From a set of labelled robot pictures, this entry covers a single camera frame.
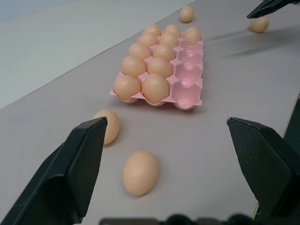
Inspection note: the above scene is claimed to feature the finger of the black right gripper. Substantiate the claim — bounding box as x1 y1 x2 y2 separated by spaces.
247 0 300 19

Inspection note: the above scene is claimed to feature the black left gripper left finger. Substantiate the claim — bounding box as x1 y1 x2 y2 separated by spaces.
0 116 108 225

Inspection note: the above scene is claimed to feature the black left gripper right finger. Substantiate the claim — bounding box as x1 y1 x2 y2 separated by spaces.
226 116 300 225

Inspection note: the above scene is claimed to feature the pink plastic egg tray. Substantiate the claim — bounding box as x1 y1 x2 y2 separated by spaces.
109 32 203 111

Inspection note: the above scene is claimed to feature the tan egg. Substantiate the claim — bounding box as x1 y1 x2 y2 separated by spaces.
153 44 177 61
164 24 182 37
92 109 121 145
159 32 180 47
147 57 173 78
113 75 142 99
122 150 160 196
128 43 152 60
138 31 158 47
121 56 147 78
249 15 270 33
180 6 195 23
183 26 203 46
142 73 170 104
142 24 162 36

